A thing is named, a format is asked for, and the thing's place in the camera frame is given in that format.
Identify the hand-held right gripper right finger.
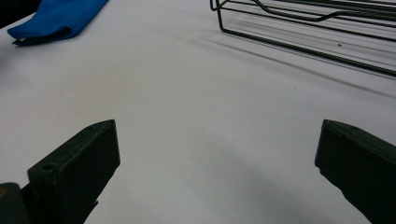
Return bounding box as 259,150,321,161
314,119,396,224

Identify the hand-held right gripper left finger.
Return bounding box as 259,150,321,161
21,119,121,224

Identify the blue sponge block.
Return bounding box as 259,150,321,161
7,0,110,47

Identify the black wire rack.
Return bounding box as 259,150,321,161
209,0,396,78

